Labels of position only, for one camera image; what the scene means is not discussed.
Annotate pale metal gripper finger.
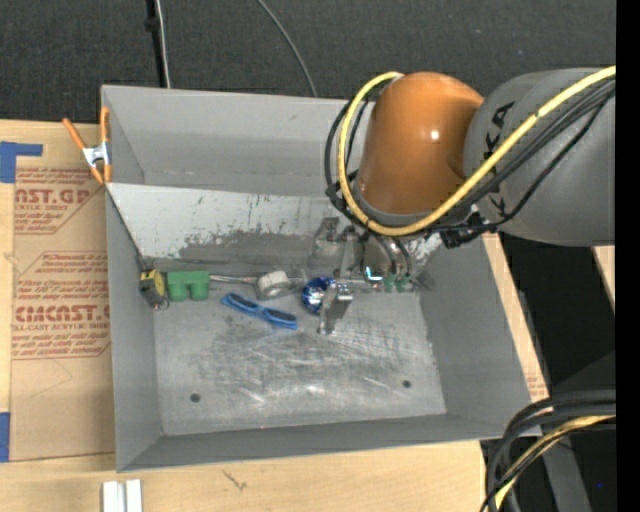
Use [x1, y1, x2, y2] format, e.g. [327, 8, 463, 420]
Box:
[306, 216, 347, 269]
[316, 279, 356, 336]

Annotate shiny blue ball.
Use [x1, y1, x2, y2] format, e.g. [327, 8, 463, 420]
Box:
[300, 276, 335, 314]

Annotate white and grey tape roll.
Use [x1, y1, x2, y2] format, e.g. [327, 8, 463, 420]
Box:
[255, 270, 294, 302]

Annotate grey metal bin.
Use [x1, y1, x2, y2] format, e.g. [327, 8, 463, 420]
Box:
[99, 84, 544, 474]

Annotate blue sunglasses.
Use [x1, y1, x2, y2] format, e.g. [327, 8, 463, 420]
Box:
[220, 292, 300, 332]

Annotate silver metal tool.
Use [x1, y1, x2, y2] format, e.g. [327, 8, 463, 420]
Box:
[209, 272, 262, 288]

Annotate green plastic double block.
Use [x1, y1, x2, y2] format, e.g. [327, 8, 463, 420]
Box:
[165, 269, 212, 303]

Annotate yellow and black tape measure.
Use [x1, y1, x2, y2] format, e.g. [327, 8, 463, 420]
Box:
[138, 268, 169, 312]

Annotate brown cardboard board red print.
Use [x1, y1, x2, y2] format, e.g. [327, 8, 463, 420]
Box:
[0, 118, 552, 464]

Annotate black cylinder on white bracket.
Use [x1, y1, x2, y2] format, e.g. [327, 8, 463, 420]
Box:
[438, 212, 499, 250]

